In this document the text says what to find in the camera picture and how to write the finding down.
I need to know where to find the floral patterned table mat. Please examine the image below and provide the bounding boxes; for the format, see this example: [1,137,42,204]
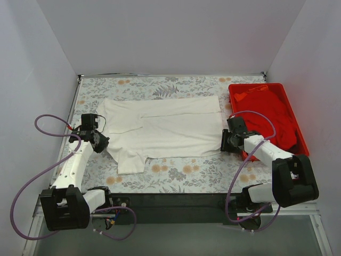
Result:
[71,75,271,194]

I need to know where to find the red t-shirt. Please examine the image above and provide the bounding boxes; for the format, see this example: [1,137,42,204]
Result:
[230,89,297,151]

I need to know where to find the aluminium frame rail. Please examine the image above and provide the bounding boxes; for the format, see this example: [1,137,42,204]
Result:
[23,203,332,255]

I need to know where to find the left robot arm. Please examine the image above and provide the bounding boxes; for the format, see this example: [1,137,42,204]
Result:
[40,114,113,231]

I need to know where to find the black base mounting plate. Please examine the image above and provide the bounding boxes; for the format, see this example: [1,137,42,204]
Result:
[82,193,274,226]

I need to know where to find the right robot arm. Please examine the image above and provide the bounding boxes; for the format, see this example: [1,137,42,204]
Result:
[221,117,319,212]

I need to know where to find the white t-shirt with robot print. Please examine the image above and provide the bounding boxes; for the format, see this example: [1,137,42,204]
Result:
[96,96,223,174]

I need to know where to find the red plastic bin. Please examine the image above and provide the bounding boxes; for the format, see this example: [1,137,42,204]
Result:
[228,83,310,163]

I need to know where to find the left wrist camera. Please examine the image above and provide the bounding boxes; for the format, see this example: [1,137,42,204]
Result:
[68,122,85,135]

